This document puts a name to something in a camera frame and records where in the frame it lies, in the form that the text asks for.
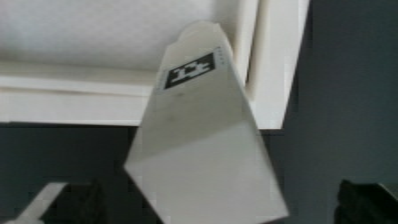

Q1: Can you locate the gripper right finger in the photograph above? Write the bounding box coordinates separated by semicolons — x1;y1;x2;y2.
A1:
336;180;398;224

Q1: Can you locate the white desk leg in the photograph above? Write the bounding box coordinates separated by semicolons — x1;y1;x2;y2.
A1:
124;21;290;224

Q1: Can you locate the white desk top tray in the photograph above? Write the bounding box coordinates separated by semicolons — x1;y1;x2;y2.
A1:
0;0;311;129

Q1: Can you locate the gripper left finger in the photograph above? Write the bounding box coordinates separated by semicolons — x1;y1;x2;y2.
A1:
7;181;105;224

